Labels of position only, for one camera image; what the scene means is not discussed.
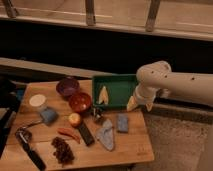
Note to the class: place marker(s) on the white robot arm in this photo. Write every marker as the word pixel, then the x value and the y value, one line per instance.
pixel 189 87

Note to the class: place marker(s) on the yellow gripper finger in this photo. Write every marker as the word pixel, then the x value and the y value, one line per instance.
pixel 149 106
pixel 132 104

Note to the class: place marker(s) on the dark grape bunch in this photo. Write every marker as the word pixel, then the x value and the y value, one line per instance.
pixel 63 152

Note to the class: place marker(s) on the red yellow apple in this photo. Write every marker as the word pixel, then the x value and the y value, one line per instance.
pixel 74 119

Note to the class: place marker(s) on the red bowl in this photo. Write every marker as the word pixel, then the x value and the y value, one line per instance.
pixel 80 102

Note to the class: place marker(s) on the black handled brush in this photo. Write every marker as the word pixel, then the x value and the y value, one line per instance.
pixel 24 137

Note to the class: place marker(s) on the red chili pepper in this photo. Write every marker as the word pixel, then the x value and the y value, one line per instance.
pixel 70 133

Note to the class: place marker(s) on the blue sponge right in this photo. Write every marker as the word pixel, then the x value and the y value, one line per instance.
pixel 122 123

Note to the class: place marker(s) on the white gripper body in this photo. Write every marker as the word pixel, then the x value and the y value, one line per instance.
pixel 144 94

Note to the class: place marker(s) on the purple bowl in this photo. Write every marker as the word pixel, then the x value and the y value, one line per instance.
pixel 67 86

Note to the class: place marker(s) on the yellow banana piece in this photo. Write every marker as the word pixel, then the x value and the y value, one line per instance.
pixel 103 96

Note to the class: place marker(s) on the black rectangular block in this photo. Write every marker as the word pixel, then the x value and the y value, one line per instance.
pixel 86 134

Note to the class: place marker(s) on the green plastic tray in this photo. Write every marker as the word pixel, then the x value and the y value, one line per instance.
pixel 119 87

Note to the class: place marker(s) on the grey blue cloth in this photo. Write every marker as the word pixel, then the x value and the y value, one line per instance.
pixel 105 135

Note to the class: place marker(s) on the wooden board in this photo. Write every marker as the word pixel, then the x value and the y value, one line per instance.
pixel 132 147

